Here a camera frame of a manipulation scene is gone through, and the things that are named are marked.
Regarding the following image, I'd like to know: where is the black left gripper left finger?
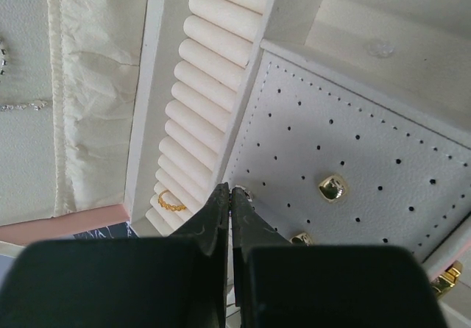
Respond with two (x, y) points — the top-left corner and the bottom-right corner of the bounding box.
(1, 184), (230, 327)

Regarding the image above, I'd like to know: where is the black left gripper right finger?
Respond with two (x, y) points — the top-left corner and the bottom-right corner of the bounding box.
(230, 188), (446, 327)

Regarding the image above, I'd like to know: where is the gold ring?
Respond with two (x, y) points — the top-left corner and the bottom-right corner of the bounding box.
(157, 189), (188, 213)

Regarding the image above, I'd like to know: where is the pink jewelry box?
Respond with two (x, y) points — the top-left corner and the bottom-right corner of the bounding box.
(1, 0), (470, 327)

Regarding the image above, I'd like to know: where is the gold square earring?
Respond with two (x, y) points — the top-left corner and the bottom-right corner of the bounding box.
(290, 232), (314, 246)
(317, 174), (350, 204)

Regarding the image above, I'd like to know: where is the silver rhinestone necklace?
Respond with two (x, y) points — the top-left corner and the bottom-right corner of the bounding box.
(0, 37), (49, 113)

